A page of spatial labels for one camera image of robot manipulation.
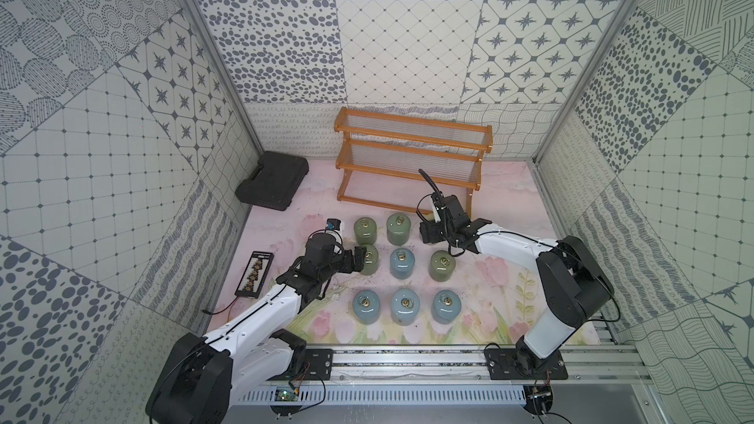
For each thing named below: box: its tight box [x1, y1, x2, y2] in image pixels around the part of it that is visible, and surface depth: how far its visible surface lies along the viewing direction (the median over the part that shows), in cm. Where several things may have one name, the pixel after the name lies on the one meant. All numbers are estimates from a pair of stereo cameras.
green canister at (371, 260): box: [359, 243, 379, 276], surface depth 87 cm
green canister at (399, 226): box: [385, 212, 412, 247], surface depth 95 cm
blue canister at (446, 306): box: [430, 289, 462, 325], surface depth 79 cm
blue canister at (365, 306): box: [352, 289, 381, 325], surface depth 78 cm
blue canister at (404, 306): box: [390, 288, 421, 326], surface depth 78 cm
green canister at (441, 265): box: [428, 249, 457, 282], surface depth 87 cm
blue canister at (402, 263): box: [389, 247, 416, 280], surface depth 87 cm
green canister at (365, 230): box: [353, 215, 378, 246], surface depth 95 cm
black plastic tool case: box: [234, 150, 310, 212], surface depth 110 cm
